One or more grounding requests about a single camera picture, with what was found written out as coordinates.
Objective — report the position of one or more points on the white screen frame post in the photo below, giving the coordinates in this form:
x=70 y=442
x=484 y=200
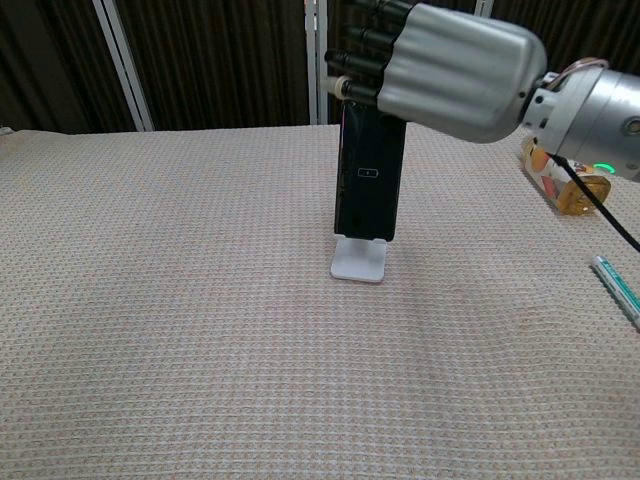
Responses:
x=484 y=7
x=125 y=65
x=315 y=60

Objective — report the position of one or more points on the amber drink bottle fruit label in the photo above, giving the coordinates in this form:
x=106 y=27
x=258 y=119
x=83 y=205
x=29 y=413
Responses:
x=575 y=192

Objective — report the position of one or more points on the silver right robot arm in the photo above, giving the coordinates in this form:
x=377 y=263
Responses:
x=595 y=120

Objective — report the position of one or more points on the dark pleated curtain screen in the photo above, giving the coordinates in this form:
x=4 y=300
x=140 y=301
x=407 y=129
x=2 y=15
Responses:
x=220 y=60

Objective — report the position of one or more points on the teal white pen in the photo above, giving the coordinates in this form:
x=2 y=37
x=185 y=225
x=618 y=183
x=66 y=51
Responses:
x=620 y=290

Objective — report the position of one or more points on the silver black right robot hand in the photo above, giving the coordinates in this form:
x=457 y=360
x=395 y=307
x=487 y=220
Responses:
x=450 y=70

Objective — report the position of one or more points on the beige woven tablecloth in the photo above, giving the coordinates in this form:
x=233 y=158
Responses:
x=200 y=325

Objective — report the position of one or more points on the black smartphone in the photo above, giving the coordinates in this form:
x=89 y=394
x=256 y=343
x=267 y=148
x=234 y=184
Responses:
x=370 y=185

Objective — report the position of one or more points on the white phone stand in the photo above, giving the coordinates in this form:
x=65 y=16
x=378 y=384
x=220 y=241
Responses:
x=359 y=261

